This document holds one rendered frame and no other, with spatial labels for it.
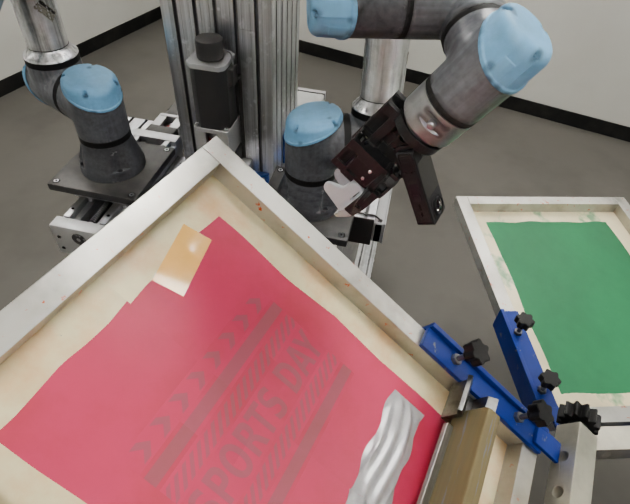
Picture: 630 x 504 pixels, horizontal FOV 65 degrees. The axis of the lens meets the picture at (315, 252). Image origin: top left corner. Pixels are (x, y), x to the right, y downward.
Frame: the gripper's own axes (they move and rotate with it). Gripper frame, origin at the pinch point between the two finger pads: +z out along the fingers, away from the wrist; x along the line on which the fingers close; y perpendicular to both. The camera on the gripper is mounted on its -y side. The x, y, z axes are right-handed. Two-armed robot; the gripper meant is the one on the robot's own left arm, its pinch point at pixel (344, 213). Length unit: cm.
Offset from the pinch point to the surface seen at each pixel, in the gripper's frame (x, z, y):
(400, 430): 14.7, 12.1, -30.3
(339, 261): -0.1, 9.0, -5.8
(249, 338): 19.7, 12.4, -1.8
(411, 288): -127, 130, -78
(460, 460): 16.3, 4.6, -36.8
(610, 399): -32, 15, -81
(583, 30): -353, 52, -72
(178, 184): 10.2, 9.0, 20.8
